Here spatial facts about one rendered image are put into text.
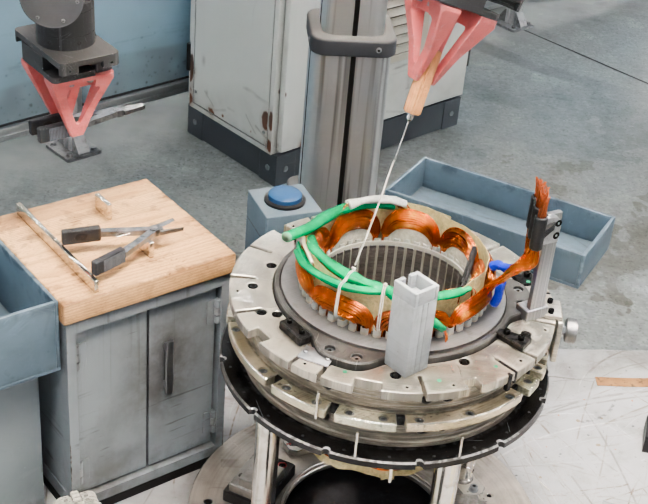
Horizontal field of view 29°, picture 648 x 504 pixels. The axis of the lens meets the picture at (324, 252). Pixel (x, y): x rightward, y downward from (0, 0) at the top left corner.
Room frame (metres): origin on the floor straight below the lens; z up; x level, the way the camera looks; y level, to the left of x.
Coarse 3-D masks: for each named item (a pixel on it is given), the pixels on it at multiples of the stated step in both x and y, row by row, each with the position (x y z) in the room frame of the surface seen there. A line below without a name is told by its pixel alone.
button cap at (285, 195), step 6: (276, 186) 1.32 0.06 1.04; (282, 186) 1.32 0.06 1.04; (288, 186) 1.32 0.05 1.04; (270, 192) 1.30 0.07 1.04; (276, 192) 1.30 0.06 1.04; (282, 192) 1.30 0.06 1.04; (288, 192) 1.30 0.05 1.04; (294, 192) 1.31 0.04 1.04; (300, 192) 1.31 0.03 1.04; (270, 198) 1.30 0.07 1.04; (276, 198) 1.29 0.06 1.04; (282, 198) 1.29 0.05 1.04; (288, 198) 1.29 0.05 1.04; (294, 198) 1.29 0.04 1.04; (300, 198) 1.30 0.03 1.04; (282, 204) 1.29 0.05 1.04; (288, 204) 1.29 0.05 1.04; (294, 204) 1.29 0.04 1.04
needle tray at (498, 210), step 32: (416, 192) 1.37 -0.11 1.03; (448, 192) 1.37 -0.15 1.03; (480, 192) 1.35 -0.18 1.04; (512, 192) 1.34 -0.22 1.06; (480, 224) 1.24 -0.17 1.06; (512, 224) 1.31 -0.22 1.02; (576, 224) 1.30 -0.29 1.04; (608, 224) 1.26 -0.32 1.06; (576, 256) 1.19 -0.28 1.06; (576, 288) 1.19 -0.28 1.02
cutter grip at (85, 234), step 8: (64, 232) 1.09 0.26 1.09; (72, 232) 1.09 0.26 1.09; (80, 232) 1.09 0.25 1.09; (88, 232) 1.10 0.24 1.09; (96, 232) 1.10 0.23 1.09; (64, 240) 1.09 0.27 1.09; (72, 240) 1.09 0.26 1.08; (80, 240) 1.09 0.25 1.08; (88, 240) 1.10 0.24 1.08; (96, 240) 1.10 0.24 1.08
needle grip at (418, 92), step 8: (440, 56) 1.04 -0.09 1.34; (432, 64) 1.03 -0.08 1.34; (424, 72) 1.03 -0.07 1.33; (432, 72) 1.03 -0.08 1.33; (424, 80) 1.03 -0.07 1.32; (432, 80) 1.03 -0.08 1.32; (416, 88) 1.03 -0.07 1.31; (424, 88) 1.03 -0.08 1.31; (408, 96) 1.03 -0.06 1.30; (416, 96) 1.03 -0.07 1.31; (424, 96) 1.03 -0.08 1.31; (408, 104) 1.03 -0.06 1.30; (416, 104) 1.02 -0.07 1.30; (408, 112) 1.02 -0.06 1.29; (416, 112) 1.02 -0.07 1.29
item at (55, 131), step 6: (42, 126) 1.13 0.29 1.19; (48, 126) 1.13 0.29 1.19; (54, 126) 1.13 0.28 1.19; (60, 126) 1.13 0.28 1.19; (42, 132) 1.12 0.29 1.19; (48, 132) 1.13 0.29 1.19; (54, 132) 1.13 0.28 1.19; (60, 132) 1.13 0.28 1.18; (66, 132) 1.14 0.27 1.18; (42, 138) 1.12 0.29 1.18; (48, 138) 1.13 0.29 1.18; (54, 138) 1.13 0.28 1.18; (60, 138) 1.13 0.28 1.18
